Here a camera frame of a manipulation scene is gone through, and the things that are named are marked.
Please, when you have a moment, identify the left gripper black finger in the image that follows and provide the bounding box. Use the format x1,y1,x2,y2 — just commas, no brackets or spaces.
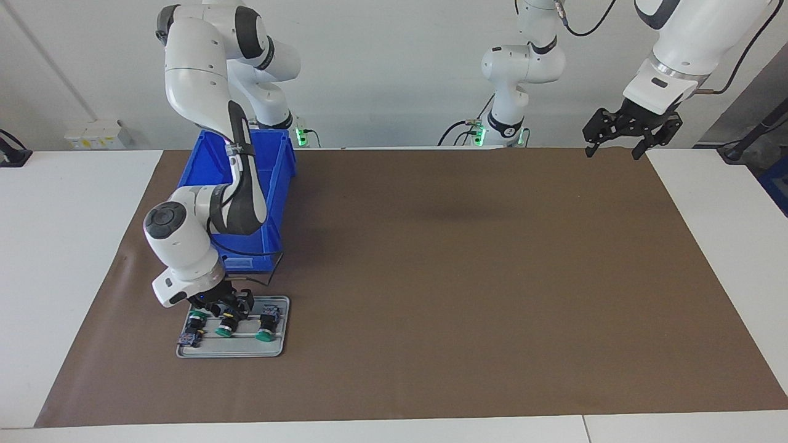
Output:
582,107,630,159
631,112,683,161

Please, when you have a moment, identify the blue plastic storage bin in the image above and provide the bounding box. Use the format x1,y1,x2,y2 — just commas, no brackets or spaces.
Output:
177,128,297,273

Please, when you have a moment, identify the grey metal tray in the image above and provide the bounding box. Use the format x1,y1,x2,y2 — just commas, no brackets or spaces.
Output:
176,296,291,359

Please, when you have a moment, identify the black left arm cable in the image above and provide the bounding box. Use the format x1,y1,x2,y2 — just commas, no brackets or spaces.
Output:
554,0,786,97

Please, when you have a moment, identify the brown table mat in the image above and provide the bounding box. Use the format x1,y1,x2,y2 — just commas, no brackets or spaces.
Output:
34,146,788,428

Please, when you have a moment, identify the green lit base connector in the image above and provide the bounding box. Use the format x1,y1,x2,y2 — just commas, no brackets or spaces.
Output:
293,116,321,148
463,118,488,147

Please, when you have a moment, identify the black base cable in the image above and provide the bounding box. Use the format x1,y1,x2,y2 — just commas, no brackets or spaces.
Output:
438,92,496,146

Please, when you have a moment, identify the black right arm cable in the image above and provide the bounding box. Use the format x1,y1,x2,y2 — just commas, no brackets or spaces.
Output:
209,218,286,287

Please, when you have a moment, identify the green push button switch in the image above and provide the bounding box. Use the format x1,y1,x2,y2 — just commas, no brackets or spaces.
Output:
255,303,283,343
179,311,207,348
214,311,244,339

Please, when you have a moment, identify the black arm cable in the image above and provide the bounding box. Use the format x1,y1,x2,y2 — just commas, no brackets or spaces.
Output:
554,0,786,97
209,218,286,287

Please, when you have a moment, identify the black table clamp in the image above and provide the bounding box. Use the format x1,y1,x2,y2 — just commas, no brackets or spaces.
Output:
0,128,33,168

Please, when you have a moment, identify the black stand with pole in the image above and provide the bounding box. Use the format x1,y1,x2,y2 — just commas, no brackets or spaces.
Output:
717,98,788,164

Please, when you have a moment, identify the blue crate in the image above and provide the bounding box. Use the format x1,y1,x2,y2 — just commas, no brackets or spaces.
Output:
758,154,788,217

